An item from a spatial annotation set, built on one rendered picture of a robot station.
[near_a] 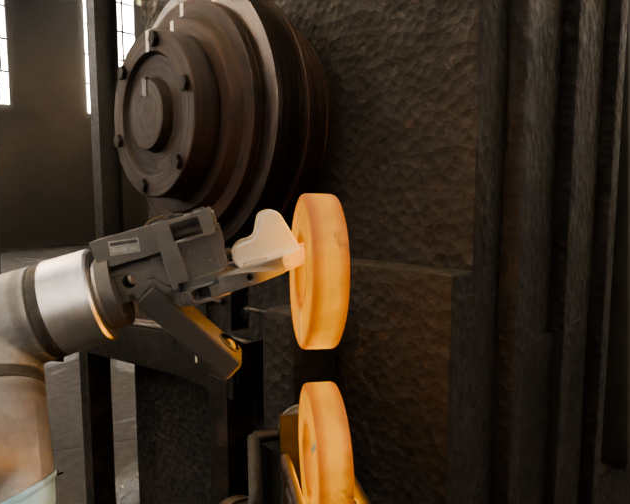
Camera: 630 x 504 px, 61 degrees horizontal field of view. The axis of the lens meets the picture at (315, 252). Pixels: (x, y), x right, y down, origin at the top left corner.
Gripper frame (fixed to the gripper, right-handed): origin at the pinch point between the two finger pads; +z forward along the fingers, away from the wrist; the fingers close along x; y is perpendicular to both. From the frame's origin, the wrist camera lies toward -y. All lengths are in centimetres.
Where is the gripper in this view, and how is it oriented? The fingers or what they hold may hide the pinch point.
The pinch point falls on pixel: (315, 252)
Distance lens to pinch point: 53.0
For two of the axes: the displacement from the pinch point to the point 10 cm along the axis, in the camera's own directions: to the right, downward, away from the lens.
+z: 9.5, -2.9, 1.3
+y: -2.7, -9.5, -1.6
